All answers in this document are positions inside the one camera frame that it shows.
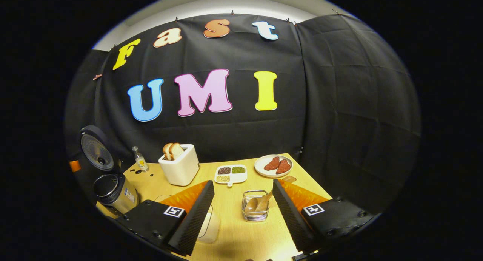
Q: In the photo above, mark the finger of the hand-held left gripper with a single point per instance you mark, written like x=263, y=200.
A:
x=74, y=166

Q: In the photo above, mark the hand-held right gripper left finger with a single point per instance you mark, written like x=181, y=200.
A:
x=194, y=219

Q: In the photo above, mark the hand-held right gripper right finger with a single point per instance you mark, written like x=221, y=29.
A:
x=290, y=219

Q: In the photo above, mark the translucent box of rice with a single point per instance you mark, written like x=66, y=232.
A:
x=211, y=227

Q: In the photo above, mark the wooden spoon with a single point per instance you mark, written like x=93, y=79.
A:
x=252, y=205

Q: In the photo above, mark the black and silver rice cooker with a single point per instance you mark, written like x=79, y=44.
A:
x=117, y=200

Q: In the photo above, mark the yellow beans pile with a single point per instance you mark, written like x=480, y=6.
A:
x=223, y=178

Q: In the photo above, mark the white toaster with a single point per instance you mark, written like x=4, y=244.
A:
x=181, y=170

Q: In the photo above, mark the red meat piece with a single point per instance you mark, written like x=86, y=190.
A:
x=271, y=163
x=283, y=166

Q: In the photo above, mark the brown beans pile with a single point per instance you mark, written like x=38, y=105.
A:
x=224, y=170

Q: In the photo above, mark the white round plate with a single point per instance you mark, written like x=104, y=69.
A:
x=262, y=167

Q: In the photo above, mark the white divided dish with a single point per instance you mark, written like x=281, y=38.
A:
x=241, y=176

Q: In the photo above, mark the green beans pile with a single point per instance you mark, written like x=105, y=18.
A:
x=238, y=169

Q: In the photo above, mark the small glass bottle yellow label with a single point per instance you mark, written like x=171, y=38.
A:
x=141, y=163

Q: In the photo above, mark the bread slice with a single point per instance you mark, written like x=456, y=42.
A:
x=166, y=151
x=176, y=150

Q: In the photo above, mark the black backdrop cloth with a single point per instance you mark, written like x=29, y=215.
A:
x=339, y=102

